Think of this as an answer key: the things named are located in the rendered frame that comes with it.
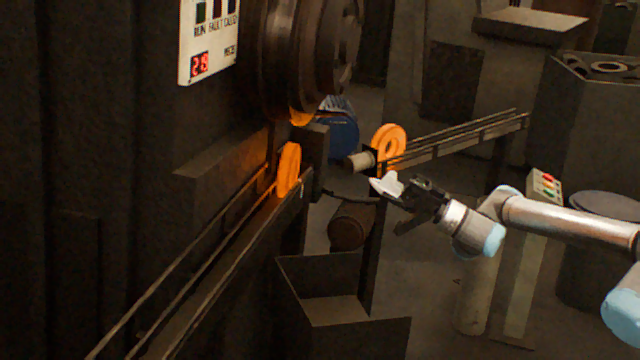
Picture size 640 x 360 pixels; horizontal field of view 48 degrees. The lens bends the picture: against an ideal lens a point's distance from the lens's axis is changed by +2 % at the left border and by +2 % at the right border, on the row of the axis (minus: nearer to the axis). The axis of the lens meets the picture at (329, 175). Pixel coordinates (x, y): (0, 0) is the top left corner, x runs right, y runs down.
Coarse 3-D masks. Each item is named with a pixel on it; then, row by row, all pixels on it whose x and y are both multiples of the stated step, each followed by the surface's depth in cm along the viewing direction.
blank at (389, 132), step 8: (384, 128) 229; (392, 128) 229; (400, 128) 233; (376, 136) 228; (384, 136) 228; (392, 136) 231; (400, 136) 234; (376, 144) 227; (384, 144) 229; (392, 144) 236; (400, 144) 236; (384, 152) 231; (392, 152) 236; (400, 152) 237
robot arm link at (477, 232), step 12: (468, 216) 184; (480, 216) 185; (456, 228) 184; (468, 228) 183; (480, 228) 183; (492, 228) 183; (504, 228) 185; (468, 240) 184; (480, 240) 183; (492, 240) 183; (480, 252) 186; (492, 252) 184
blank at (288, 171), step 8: (288, 144) 192; (296, 144) 193; (288, 152) 189; (296, 152) 192; (280, 160) 188; (288, 160) 188; (296, 160) 196; (280, 168) 188; (288, 168) 187; (296, 168) 198; (280, 176) 188; (288, 176) 188; (296, 176) 200; (280, 184) 189; (288, 184) 189; (280, 192) 191
